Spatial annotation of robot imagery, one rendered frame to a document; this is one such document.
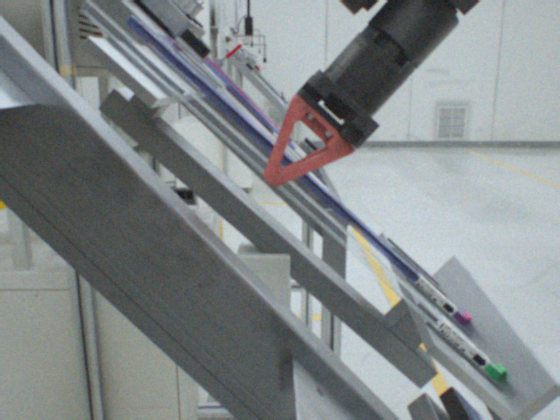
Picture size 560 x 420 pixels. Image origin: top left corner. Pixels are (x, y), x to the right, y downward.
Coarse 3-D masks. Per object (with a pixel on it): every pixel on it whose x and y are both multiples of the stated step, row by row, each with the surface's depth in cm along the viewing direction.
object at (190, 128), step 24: (216, 0) 439; (216, 24) 443; (216, 48) 492; (264, 48) 476; (240, 72) 443; (264, 96) 448; (192, 120) 473; (192, 144) 457; (216, 144) 457; (240, 168) 463
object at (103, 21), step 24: (96, 24) 45; (168, 72) 46; (192, 96) 46; (216, 120) 47; (240, 144) 47; (264, 168) 47; (288, 192) 48; (312, 216) 48; (384, 264) 50; (408, 288) 50; (432, 312) 50
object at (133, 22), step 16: (144, 32) 56; (160, 48) 57; (176, 64) 57; (192, 80) 57; (208, 96) 58; (240, 112) 58; (256, 128) 58; (272, 144) 59; (288, 160) 59; (304, 176) 59; (320, 192) 60; (336, 208) 60; (352, 224) 60; (368, 240) 61; (400, 256) 62; (416, 272) 62; (464, 320) 63
